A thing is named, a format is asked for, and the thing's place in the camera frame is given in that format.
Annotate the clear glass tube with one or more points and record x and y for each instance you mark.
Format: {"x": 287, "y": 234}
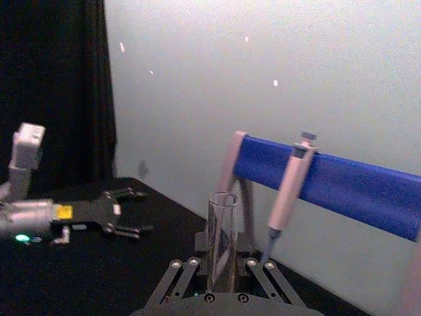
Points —
{"x": 223, "y": 237}

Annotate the black curtain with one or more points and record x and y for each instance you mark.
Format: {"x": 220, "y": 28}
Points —
{"x": 52, "y": 82}

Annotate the blue pipette stand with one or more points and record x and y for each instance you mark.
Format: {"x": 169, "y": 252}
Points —
{"x": 345, "y": 191}

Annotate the black table cloth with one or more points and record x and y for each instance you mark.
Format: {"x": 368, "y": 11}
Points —
{"x": 98, "y": 276}

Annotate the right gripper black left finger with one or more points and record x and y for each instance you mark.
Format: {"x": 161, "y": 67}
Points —
{"x": 179, "y": 276}

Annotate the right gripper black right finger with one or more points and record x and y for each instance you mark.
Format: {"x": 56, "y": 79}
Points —
{"x": 263, "y": 276}

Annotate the grey pipette blue tip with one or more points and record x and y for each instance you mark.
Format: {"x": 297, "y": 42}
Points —
{"x": 289, "y": 191}

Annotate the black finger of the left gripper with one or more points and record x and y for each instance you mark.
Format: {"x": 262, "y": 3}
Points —
{"x": 133, "y": 230}
{"x": 130, "y": 193}

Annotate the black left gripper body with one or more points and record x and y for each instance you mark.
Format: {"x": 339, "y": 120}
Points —
{"x": 92, "y": 214}

